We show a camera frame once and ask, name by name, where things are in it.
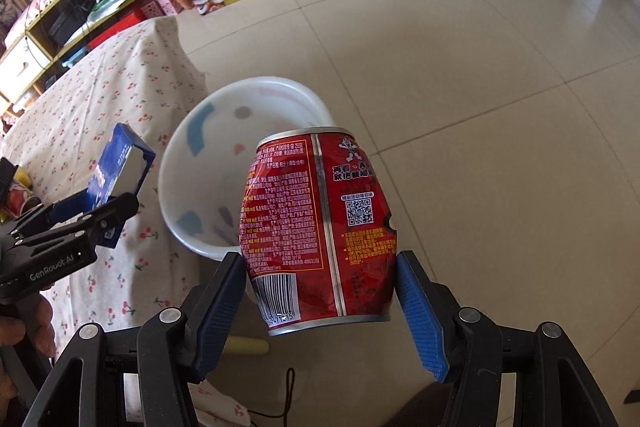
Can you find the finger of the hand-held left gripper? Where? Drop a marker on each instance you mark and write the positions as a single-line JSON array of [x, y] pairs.
[[107, 213], [67, 208]]

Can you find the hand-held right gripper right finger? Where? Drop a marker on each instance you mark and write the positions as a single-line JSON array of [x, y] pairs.
[[422, 317]]

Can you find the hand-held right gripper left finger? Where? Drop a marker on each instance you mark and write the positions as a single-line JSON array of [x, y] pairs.
[[220, 307]]

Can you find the blue cardboard box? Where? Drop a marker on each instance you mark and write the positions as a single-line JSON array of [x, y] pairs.
[[117, 152]]

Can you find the red drink can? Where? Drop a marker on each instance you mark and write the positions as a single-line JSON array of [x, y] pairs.
[[310, 232]]

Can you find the white plastic bin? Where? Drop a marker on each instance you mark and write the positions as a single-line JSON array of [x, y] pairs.
[[225, 147]]

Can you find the person's left hand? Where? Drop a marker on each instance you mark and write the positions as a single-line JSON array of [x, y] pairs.
[[35, 322]]

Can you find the yellow stick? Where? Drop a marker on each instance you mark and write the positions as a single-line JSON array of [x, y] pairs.
[[249, 345]]

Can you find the red printed paper cup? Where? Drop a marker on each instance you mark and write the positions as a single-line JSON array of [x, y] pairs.
[[17, 199]]

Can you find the cherry print tablecloth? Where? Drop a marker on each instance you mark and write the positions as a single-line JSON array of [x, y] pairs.
[[100, 82]]

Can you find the red flat box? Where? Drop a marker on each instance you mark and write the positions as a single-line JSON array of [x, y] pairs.
[[115, 29]]

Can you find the black electronic device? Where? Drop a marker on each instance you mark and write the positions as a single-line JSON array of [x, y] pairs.
[[70, 19]]

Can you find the pink patterned box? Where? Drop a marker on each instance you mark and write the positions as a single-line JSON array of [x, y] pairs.
[[160, 8]]

